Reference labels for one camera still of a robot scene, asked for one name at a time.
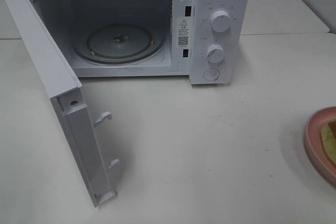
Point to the round door release button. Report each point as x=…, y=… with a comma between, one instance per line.
x=211, y=74

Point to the white timer knob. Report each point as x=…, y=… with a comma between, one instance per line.
x=215, y=53

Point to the white microwave door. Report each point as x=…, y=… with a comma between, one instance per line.
x=64, y=90

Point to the pink round plate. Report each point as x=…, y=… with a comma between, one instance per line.
x=314, y=146

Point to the white bread sandwich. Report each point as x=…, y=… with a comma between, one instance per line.
x=328, y=140

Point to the glass microwave turntable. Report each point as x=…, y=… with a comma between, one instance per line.
x=118, y=43

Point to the white warning label sticker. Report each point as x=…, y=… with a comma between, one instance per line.
x=183, y=31

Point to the white microwave oven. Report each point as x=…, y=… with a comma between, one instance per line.
x=65, y=19

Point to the upper white power knob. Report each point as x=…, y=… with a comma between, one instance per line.
x=220, y=20

